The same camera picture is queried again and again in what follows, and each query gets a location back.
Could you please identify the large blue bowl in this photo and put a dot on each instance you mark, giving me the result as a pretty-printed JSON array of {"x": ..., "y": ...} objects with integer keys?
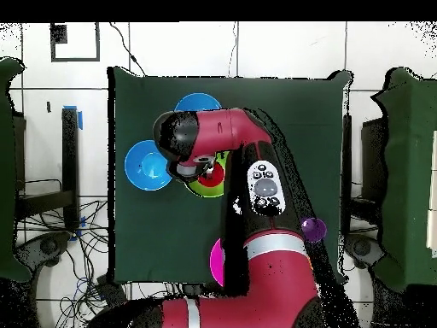
[
  {"x": 143, "y": 167},
  {"x": 198, "y": 100}
]

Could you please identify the black stand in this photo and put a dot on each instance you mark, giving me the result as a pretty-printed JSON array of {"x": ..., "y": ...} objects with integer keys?
[{"x": 70, "y": 153}]

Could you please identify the green covered side table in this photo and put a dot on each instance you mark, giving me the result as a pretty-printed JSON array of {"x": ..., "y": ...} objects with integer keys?
[
  {"x": 409, "y": 171},
  {"x": 6, "y": 171}
]

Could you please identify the red cup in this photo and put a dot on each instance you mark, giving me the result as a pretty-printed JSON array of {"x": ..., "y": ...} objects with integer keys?
[{"x": 214, "y": 178}]

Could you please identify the black power adapter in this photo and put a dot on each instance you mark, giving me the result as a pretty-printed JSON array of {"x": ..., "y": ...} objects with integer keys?
[{"x": 109, "y": 290}]

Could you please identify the dark green tablecloth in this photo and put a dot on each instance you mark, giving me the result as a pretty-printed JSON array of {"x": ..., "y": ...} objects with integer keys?
[{"x": 290, "y": 102}]

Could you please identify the black floor frame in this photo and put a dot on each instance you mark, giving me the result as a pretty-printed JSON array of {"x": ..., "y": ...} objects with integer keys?
[{"x": 58, "y": 34}]

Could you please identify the black chair base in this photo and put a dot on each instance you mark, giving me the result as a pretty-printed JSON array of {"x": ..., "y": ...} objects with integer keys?
[
  {"x": 362, "y": 247},
  {"x": 47, "y": 246}
]

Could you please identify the purple cup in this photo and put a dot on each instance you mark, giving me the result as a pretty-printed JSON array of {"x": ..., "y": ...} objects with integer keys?
[{"x": 315, "y": 229}]

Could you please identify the pink bowl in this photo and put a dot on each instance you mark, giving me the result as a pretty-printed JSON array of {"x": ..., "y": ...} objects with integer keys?
[{"x": 217, "y": 263}]

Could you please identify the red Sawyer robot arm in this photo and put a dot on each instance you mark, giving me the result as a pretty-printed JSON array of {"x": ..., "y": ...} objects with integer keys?
[{"x": 222, "y": 130}]

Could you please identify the green bowl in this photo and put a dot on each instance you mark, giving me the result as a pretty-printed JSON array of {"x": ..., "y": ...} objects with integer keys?
[{"x": 205, "y": 192}]

